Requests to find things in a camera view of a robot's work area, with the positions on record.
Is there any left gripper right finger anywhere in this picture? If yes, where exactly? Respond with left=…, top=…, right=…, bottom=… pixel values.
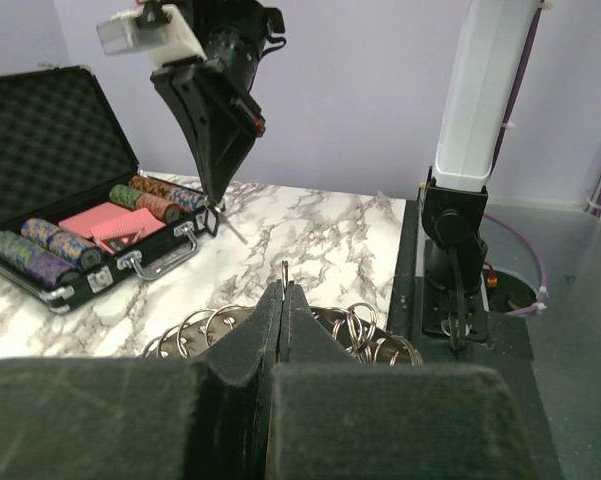
left=270, top=285, right=535, bottom=479

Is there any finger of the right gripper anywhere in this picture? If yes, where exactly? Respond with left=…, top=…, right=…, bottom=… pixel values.
left=194, top=64, right=256, bottom=204
left=150, top=69, right=215, bottom=205

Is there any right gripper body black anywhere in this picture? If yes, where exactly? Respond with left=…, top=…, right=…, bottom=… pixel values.
left=169, top=1, right=286, bottom=139

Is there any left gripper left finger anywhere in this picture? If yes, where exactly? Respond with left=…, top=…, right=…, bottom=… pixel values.
left=0, top=283, right=283, bottom=479

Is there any metal keyring disc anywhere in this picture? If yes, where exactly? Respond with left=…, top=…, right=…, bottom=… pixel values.
left=140, top=259, right=426, bottom=369

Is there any black white tag key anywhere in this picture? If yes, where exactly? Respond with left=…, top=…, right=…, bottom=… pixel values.
left=205, top=198, right=248, bottom=246

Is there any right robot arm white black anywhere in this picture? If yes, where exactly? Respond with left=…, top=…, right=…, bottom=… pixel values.
left=139, top=1, right=542, bottom=295

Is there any red playing cards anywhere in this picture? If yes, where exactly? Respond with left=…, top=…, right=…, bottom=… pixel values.
left=59, top=202, right=166, bottom=254

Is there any black poker chip case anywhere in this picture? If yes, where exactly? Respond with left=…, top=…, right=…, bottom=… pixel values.
left=0, top=67, right=218, bottom=313

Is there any purple green chip stack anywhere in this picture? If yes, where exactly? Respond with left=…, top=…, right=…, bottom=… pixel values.
left=0, top=230, right=80, bottom=288

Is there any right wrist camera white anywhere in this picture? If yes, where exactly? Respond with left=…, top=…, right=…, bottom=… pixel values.
left=96, top=1, right=207, bottom=68

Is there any black mounting rail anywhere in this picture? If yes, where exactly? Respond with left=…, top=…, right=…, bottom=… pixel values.
left=388, top=200, right=563, bottom=479

